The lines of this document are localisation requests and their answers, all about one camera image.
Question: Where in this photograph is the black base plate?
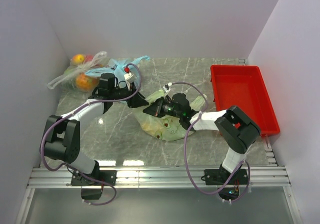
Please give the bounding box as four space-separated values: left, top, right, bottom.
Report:
204 168 250 201
70 170 117 201

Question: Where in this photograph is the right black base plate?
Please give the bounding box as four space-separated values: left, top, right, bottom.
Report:
204 168 250 201

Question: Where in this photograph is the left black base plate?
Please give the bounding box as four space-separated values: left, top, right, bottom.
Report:
70 170 117 201

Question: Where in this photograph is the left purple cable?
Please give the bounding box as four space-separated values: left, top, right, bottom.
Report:
39 63 143 206

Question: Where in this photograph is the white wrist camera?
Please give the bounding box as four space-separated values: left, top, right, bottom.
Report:
162 82 172 97
124 67 137 85

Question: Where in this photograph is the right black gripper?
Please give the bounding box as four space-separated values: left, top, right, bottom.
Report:
143 95 183 119

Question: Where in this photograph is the clear tied fruit bag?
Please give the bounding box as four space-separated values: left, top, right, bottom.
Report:
47 51 108 92

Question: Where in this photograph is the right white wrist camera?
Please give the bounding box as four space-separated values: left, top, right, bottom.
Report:
162 82 172 97

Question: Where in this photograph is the light green plastic bag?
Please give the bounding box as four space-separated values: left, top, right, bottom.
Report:
132 90 205 141

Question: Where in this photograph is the red plastic tray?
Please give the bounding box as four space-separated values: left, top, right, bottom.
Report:
210 65 280 136

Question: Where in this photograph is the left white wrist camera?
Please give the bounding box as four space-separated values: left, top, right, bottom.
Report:
124 67 137 85

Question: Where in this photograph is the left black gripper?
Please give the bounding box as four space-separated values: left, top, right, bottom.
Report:
110 81 149 108

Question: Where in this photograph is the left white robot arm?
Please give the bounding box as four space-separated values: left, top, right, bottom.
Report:
39 70 148 185

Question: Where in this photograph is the blue tied plastic bag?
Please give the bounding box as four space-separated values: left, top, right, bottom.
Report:
85 56 150 82

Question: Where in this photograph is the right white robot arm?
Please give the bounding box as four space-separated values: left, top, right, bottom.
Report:
143 93 261 184

